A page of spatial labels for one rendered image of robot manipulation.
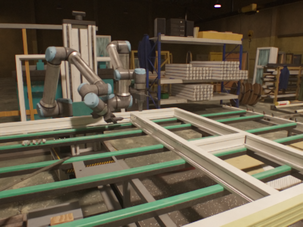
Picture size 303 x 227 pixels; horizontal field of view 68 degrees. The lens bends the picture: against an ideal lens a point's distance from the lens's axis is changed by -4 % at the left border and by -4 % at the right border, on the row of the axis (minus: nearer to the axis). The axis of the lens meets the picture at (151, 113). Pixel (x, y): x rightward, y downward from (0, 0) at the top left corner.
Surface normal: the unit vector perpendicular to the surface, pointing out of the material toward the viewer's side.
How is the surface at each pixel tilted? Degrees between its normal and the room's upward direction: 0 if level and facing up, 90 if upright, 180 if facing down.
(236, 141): 90
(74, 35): 90
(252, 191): 90
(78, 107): 90
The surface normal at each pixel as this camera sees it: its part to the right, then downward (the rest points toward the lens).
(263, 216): 0.00, -0.98
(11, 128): 0.41, 0.20
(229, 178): -0.91, 0.09
